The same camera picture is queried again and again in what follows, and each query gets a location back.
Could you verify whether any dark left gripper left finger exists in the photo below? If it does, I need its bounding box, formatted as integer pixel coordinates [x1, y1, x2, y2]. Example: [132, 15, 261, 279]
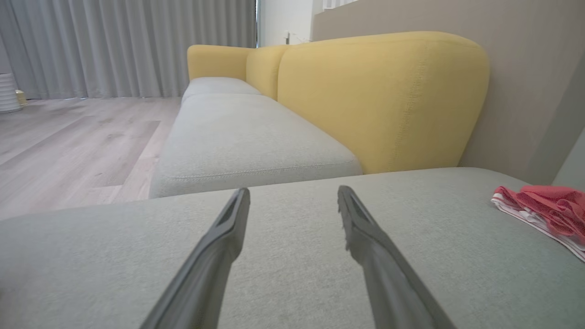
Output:
[139, 187, 251, 329]

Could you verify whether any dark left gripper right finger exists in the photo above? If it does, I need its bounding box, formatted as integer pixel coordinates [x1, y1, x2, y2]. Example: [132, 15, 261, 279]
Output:
[337, 185, 457, 329]

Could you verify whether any red Bulls basketball jersey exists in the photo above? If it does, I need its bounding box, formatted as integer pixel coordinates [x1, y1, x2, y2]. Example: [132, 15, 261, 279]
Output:
[491, 185, 585, 262]

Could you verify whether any grey sofa ottoman cushion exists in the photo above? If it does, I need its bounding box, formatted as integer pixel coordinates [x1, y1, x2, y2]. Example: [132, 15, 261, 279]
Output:
[0, 167, 585, 329]

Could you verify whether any large grey sofa seat cushion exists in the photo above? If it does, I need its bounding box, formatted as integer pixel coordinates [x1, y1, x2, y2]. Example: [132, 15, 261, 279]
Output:
[149, 94, 363, 198]

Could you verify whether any large yellow sofa backrest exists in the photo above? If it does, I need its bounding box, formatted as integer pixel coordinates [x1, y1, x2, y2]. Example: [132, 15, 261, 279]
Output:
[277, 31, 490, 174]

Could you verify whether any small grey sofa seat cushion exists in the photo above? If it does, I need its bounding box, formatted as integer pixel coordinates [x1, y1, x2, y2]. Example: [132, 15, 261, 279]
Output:
[181, 77, 262, 103]

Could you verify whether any yellow sofa armrest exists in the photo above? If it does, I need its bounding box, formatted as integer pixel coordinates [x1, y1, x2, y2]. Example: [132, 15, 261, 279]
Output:
[186, 44, 256, 82]

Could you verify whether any narrow yellow sofa backrest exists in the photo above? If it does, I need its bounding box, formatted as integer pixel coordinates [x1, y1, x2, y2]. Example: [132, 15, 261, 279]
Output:
[246, 45, 293, 101]

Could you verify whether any grey pleated curtain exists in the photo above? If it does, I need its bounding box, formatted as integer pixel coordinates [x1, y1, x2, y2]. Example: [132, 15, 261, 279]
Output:
[0, 0, 257, 100]

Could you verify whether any white ribbed appliance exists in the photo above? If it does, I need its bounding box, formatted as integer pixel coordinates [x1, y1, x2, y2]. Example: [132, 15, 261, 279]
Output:
[0, 73, 22, 113]

